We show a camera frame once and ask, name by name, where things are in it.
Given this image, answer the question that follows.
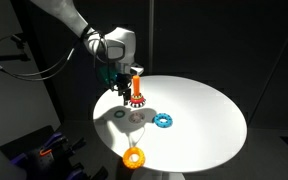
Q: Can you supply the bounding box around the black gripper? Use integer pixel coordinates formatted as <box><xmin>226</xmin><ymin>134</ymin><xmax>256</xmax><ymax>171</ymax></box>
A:
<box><xmin>113</xmin><ymin>73</ymin><xmax>132</xmax><ymax>104</ymax></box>

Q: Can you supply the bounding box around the green toy ring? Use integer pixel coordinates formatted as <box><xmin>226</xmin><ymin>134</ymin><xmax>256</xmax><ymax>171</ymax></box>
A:
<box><xmin>113</xmin><ymin>110</ymin><xmax>126</xmax><ymax>119</ymax></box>

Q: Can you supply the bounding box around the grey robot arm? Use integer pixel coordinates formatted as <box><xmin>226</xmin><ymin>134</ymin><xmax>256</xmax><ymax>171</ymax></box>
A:
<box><xmin>30</xmin><ymin>0</ymin><xmax>136</xmax><ymax>105</ymax></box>

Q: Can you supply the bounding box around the orange stacking toy peg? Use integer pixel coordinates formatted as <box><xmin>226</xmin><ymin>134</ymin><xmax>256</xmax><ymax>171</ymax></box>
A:
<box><xmin>130</xmin><ymin>75</ymin><xmax>145</xmax><ymax>108</ymax></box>

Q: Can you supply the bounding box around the black clamp equipment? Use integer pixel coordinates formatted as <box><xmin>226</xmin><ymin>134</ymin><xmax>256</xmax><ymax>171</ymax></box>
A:
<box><xmin>0</xmin><ymin>126</ymin><xmax>108</xmax><ymax>180</ymax></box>

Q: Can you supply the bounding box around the red toy ring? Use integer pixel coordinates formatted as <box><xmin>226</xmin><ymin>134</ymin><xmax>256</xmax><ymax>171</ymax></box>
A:
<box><xmin>129</xmin><ymin>94</ymin><xmax>146</xmax><ymax>104</ymax></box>

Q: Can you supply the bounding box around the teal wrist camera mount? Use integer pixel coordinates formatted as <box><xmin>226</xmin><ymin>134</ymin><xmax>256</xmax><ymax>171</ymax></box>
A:
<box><xmin>97</xmin><ymin>66</ymin><xmax>117</xmax><ymax>86</ymax></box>

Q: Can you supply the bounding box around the blue toy ring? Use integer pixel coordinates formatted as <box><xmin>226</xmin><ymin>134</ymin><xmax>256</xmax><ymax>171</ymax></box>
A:
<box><xmin>153</xmin><ymin>112</ymin><xmax>174</xmax><ymax>129</ymax></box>

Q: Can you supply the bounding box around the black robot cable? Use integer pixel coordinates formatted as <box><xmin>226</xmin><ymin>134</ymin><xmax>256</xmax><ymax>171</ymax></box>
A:
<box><xmin>0</xmin><ymin>24</ymin><xmax>113</xmax><ymax>91</ymax></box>

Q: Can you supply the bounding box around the yellow toy ring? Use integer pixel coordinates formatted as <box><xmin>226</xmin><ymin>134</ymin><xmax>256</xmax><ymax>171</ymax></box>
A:
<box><xmin>122</xmin><ymin>146</ymin><xmax>146</xmax><ymax>169</ymax></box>

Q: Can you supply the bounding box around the white round pedestal table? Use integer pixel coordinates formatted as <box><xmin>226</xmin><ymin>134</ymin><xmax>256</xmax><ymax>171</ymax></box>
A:
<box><xmin>93</xmin><ymin>75</ymin><xmax>247</xmax><ymax>180</ymax></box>

